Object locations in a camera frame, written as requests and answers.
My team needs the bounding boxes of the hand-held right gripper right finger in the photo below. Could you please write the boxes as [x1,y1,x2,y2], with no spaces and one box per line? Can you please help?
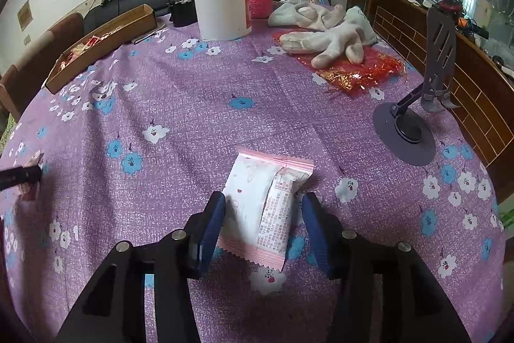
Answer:
[301,192,472,343]

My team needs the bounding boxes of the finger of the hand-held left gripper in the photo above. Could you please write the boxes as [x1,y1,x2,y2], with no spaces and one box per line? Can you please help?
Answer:
[0,165,43,191]

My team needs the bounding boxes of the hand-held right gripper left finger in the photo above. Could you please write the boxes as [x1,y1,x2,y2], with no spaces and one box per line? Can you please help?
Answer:
[54,191,226,343]

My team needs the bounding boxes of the small pink brown packet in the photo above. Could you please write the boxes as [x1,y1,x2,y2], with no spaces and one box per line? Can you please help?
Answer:
[20,151,45,203]

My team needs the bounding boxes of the pink white snack packet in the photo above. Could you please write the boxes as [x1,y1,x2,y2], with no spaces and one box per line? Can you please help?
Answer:
[216,147,315,271]

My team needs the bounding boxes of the grey phone stand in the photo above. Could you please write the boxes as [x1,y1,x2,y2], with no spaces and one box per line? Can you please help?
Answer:
[373,3,462,167]

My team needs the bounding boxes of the red mesh bag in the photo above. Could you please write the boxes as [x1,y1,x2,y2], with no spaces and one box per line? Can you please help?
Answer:
[273,30,404,96]

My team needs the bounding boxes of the long cardboard box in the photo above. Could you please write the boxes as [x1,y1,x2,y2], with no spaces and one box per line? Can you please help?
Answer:
[45,3,157,95]

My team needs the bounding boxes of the green item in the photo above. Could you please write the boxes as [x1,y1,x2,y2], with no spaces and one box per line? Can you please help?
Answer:
[498,202,514,231]

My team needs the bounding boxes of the silver pen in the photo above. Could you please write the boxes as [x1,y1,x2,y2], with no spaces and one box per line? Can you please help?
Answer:
[132,25,167,45]

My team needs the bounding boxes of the white cotton glove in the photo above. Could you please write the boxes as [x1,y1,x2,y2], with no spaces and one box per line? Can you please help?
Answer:
[279,5,378,68]
[267,1,346,31]

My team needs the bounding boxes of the small black box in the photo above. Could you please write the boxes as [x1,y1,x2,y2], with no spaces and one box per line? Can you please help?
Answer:
[169,0,196,27]

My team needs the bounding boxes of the white plastic jar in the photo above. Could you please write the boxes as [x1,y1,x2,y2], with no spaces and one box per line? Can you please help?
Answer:
[193,0,253,41]

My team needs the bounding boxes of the yellow wall plaque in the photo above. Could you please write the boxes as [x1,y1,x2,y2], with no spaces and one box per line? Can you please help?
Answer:
[18,1,33,31]

